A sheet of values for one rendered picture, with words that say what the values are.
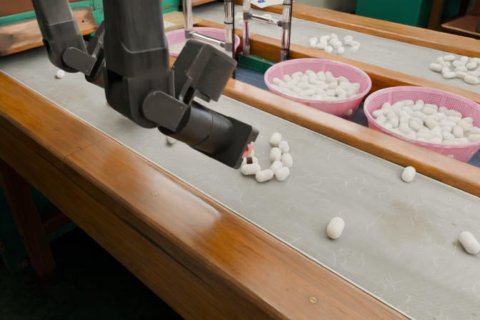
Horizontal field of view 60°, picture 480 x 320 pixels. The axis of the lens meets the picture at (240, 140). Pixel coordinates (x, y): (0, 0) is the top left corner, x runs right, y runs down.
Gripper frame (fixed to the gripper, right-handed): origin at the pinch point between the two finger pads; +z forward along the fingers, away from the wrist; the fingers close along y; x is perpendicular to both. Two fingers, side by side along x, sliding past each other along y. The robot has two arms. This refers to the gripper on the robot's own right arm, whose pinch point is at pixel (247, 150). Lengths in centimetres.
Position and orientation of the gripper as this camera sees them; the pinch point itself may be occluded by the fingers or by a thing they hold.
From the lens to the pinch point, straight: 69.1
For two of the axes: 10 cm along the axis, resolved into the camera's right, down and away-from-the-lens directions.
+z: 5.0, 2.6, 8.3
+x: -4.3, 9.0, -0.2
